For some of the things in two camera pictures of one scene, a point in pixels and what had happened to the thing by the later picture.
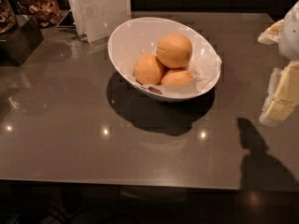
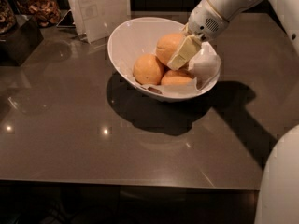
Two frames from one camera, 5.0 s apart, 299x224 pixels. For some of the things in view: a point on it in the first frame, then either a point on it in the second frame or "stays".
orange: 148,69 stays
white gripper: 290,35 → 204,21
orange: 177,77 stays
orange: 174,50 stays
